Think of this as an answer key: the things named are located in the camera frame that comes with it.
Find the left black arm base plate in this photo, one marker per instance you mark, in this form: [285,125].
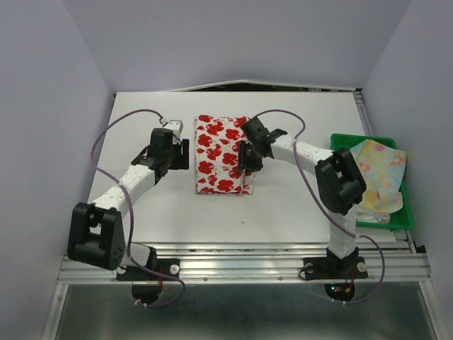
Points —
[165,270]

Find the red poppy print skirt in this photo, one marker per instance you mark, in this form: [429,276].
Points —
[217,141]

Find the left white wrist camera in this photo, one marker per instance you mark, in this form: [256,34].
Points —
[176,126]

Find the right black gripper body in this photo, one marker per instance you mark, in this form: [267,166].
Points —
[254,158]

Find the aluminium rail frame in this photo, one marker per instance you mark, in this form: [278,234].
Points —
[274,263]

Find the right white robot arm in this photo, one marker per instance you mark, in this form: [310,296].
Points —
[339,182]

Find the green plastic tray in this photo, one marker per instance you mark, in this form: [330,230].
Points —
[401,220]

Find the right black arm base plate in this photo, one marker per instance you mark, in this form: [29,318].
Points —
[325,268]

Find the pastel floral skirt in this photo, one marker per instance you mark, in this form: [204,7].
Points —
[383,169]

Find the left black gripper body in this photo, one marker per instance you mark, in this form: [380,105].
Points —
[174,157]

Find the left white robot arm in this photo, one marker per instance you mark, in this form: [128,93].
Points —
[97,235]

